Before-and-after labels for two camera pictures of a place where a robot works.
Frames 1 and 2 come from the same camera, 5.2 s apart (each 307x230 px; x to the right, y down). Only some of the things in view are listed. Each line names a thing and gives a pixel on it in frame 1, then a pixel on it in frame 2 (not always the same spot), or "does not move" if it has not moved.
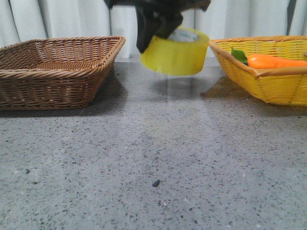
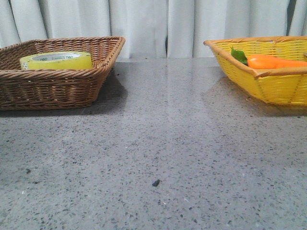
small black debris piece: [155, 184] does not move
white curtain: [25, 20] does not move
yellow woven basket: [283, 86] does not move
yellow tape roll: [183, 52] -> [58, 60]
